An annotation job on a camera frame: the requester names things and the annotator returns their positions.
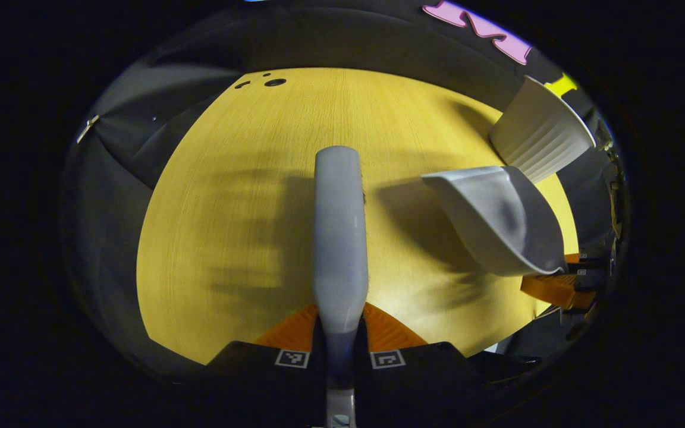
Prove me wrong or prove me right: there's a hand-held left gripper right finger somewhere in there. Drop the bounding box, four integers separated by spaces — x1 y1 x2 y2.
357 302 480 417

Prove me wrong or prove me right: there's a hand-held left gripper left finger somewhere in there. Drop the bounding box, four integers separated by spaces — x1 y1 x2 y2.
206 303 326 417

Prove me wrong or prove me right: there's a grey dustpan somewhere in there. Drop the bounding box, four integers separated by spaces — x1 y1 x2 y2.
422 165 568 277

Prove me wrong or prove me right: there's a white ribbed garbage bin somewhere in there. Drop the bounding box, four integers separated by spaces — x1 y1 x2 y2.
489 75 596 184

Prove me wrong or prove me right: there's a small grey broom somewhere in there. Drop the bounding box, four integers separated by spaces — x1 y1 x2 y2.
313 146 370 428

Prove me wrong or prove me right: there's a silver metal clip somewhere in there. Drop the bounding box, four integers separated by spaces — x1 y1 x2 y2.
77 115 100 144

